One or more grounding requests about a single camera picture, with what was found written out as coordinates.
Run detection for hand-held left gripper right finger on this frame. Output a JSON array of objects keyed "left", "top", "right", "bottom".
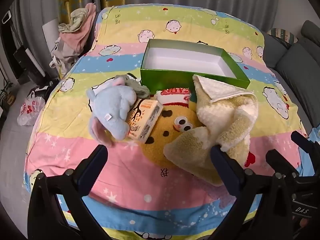
[{"left": 210, "top": 146, "right": 293, "bottom": 240}]

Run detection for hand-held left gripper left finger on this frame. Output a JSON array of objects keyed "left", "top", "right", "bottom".
[{"left": 27, "top": 144, "right": 108, "bottom": 240}]

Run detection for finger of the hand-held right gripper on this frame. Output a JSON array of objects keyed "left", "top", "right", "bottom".
[
  {"left": 265, "top": 149, "right": 304, "bottom": 180},
  {"left": 291, "top": 131, "right": 320, "bottom": 173}
]

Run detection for cream fluffy towel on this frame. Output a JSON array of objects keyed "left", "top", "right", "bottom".
[{"left": 164, "top": 74, "right": 259, "bottom": 186}]

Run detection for yellow plush toy keychain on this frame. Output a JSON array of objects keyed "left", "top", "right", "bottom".
[{"left": 142, "top": 100, "right": 208, "bottom": 167}]

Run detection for blue plush elephant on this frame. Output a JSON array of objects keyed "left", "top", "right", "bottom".
[{"left": 86, "top": 77, "right": 137, "bottom": 147}]

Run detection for red white knitted sock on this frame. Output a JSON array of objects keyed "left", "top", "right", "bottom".
[{"left": 154, "top": 87, "right": 193, "bottom": 108}]

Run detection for grey green cloth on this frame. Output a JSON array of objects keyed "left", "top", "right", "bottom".
[{"left": 115, "top": 73, "right": 150, "bottom": 99}]

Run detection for green cardboard box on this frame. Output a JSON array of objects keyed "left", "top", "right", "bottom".
[{"left": 140, "top": 39, "right": 251, "bottom": 92}]

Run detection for light blue cloth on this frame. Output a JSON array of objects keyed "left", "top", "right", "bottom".
[{"left": 309, "top": 126, "right": 320, "bottom": 143}]

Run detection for grey sofa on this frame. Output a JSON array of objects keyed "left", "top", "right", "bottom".
[{"left": 262, "top": 20, "right": 320, "bottom": 135}]

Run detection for white red plastic bag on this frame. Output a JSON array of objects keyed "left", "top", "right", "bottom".
[{"left": 17, "top": 90, "right": 48, "bottom": 126}]

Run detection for black bag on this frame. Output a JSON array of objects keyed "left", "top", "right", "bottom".
[{"left": 32, "top": 79, "right": 60, "bottom": 98}]

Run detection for patterned cushion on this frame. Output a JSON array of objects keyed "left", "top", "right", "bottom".
[{"left": 267, "top": 28, "right": 298, "bottom": 48}]

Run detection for potted plant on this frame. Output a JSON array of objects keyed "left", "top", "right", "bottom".
[{"left": 0, "top": 79, "right": 16, "bottom": 107}]

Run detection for white grey clothes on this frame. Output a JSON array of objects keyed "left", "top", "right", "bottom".
[{"left": 49, "top": 37, "right": 80, "bottom": 69}]

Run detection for black white appliance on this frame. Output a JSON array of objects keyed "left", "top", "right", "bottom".
[{"left": 14, "top": 45, "right": 47, "bottom": 80}]

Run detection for white panel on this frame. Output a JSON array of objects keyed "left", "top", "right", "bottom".
[{"left": 42, "top": 19, "right": 61, "bottom": 77}]

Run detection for pink garment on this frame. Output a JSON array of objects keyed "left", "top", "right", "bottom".
[{"left": 61, "top": 3, "right": 97, "bottom": 52}]

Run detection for striped cartoon printed blanket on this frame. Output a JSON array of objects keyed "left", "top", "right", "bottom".
[{"left": 24, "top": 4, "right": 315, "bottom": 240}]

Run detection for pale green garment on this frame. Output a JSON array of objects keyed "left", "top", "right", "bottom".
[{"left": 59, "top": 7, "right": 88, "bottom": 33}]

